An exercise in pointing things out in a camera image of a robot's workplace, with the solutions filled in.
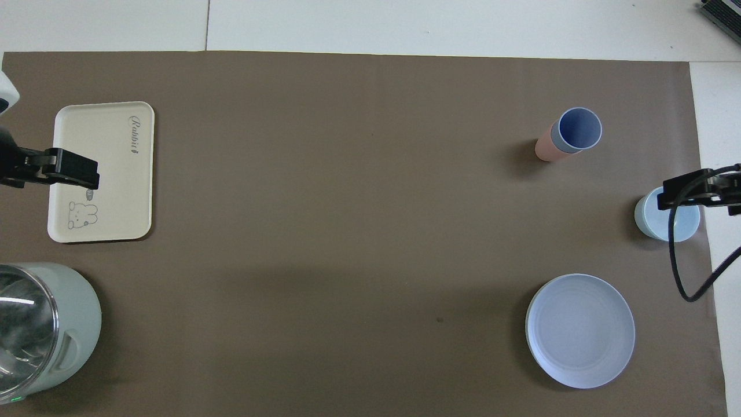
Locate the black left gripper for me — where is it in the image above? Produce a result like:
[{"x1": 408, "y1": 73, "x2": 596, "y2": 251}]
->
[{"x1": 0, "y1": 126, "x2": 100, "y2": 191}]

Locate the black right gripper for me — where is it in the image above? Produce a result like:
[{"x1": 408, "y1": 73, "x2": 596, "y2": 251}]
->
[{"x1": 657, "y1": 164, "x2": 741, "y2": 216}]

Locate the blue plastic cup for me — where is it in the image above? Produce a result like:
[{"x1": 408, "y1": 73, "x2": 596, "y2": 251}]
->
[{"x1": 550, "y1": 107, "x2": 603, "y2": 155}]

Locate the pink plastic cup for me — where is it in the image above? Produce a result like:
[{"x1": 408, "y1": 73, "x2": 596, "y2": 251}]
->
[{"x1": 534, "y1": 123, "x2": 571, "y2": 163}]

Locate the cream rabbit print tray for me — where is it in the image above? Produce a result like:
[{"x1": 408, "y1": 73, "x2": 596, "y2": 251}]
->
[{"x1": 47, "y1": 101, "x2": 156, "y2": 244}]

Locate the light blue bowl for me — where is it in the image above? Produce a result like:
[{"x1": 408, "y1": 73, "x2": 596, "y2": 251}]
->
[{"x1": 634, "y1": 186, "x2": 701, "y2": 243}]

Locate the pale green electric pot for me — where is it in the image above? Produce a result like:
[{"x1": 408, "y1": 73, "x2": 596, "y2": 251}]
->
[{"x1": 0, "y1": 262, "x2": 102, "y2": 405}]

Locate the glass pot lid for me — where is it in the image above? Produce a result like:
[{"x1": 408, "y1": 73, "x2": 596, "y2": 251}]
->
[{"x1": 0, "y1": 265, "x2": 60, "y2": 400}]

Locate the pale blue plate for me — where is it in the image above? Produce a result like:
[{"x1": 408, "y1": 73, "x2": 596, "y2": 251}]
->
[{"x1": 525, "y1": 273, "x2": 636, "y2": 390}]

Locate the grey laptop corner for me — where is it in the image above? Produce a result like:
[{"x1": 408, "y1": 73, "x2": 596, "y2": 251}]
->
[{"x1": 698, "y1": 0, "x2": 741, "y2": 44}]

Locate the brown table mat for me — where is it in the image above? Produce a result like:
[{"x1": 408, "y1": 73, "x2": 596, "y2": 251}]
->
[{"x1": 0, "y1": 51, "x2": 729, "y2": 417}]

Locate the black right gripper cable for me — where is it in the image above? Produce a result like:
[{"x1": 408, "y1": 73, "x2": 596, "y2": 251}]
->
[{"x1": 669, "y1": 171, "x2": 741, "y2": 303}]

